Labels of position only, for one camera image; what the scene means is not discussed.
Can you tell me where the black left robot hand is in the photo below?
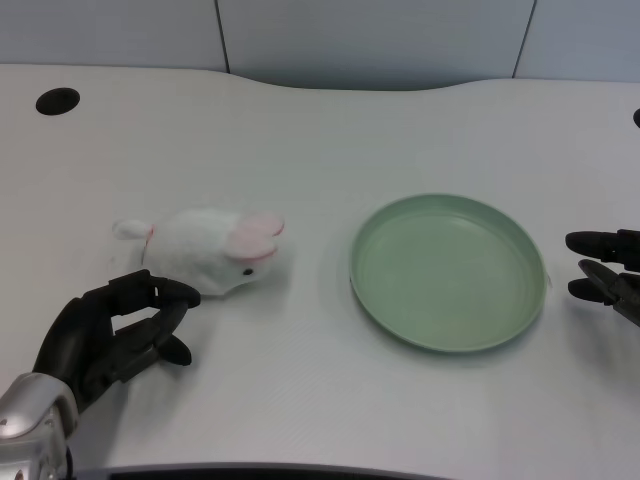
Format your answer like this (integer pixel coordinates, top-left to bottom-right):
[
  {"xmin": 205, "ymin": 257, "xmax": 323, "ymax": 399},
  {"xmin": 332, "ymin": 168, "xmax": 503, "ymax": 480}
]
[{"xmin": 31, "ymin": 269, "xmax": 202, "ymax": 415}]

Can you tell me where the white rabbit plush doll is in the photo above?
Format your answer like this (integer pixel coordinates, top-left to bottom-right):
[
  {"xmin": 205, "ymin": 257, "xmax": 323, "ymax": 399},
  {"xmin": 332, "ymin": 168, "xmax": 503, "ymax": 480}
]
[{"xmin": 112, "ymin": 208, "xmax": 286, "ymax": 297}]

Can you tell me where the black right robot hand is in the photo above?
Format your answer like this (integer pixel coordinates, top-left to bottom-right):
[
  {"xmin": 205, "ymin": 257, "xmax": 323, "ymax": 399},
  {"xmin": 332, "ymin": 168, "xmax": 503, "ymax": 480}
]
[{"xmin": 565, "ymin": 229, "xmax": 640, "ymax": 329}]

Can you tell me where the green round plate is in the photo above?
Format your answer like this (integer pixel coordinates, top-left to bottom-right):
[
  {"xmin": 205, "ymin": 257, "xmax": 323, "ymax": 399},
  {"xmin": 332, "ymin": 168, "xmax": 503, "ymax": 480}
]
[{"xmin": 348, "ymin": 193, "xmax": 553, "ymax": 355}]

